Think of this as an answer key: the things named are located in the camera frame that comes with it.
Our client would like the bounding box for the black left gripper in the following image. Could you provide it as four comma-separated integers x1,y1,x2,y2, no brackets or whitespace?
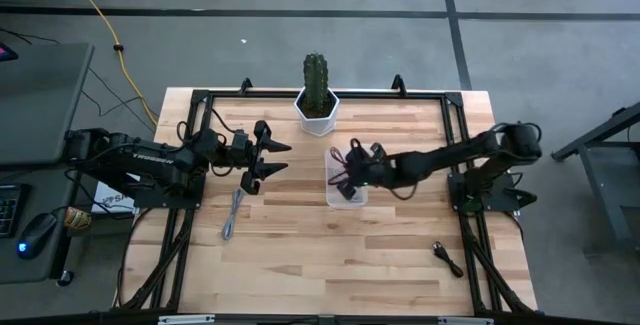
228,120,293,196

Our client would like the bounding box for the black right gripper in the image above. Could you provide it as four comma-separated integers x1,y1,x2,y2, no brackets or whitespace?
339,142,397,201

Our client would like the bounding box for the clear plastic container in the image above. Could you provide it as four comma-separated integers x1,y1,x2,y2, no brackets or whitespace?
324,145,371,211

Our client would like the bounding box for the white hexagonal plant pot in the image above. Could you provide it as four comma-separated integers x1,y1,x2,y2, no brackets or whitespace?
293,86,341,138

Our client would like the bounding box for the green cactus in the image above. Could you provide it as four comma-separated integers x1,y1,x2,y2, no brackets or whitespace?
302,52,331,114

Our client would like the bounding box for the white printed box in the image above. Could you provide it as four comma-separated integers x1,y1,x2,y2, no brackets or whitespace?
91,179,137,215

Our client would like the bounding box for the patterned round tin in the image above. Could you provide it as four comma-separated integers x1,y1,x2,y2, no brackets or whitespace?
63,205,94,232

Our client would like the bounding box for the large grey flat panel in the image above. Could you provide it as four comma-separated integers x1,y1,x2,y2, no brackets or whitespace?
0,41,96,167

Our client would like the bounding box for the dark metal stand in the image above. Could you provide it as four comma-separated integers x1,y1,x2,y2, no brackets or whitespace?
550,100,640,257

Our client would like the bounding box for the black computer mouse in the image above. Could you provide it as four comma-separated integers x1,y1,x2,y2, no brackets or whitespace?
15,211,59,261

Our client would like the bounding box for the dark grey desk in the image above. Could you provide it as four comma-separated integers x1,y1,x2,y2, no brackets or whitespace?
0,161,82,285

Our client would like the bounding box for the black keyboard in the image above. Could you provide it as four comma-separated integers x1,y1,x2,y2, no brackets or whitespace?
0,182,25,239

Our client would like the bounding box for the small lit screen device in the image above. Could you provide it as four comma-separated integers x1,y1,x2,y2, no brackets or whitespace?
0,42,20,63

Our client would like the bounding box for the black metal table frame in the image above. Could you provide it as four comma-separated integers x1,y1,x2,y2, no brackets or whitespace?
119,75,539,317

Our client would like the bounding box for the grey coiled cable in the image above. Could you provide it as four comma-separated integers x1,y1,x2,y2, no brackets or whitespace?
220,187,247,242

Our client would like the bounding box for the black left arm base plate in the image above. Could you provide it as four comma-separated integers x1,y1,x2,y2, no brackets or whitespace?
131,171,208,211

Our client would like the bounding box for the black coiled cable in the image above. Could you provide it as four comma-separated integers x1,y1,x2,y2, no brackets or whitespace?
431,240,466,280

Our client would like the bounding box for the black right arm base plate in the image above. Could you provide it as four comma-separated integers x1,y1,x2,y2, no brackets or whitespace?
446,170,539,214

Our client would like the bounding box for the silver metal bracket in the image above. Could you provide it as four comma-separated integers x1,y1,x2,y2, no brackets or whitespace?
436,315,495,325
156,314,217,325

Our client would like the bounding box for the thin black floor cable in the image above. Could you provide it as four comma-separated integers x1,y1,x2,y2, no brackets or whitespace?
0,26,157,134

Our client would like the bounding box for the yellow cable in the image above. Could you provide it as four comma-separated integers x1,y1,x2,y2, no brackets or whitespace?
55,0,161,129

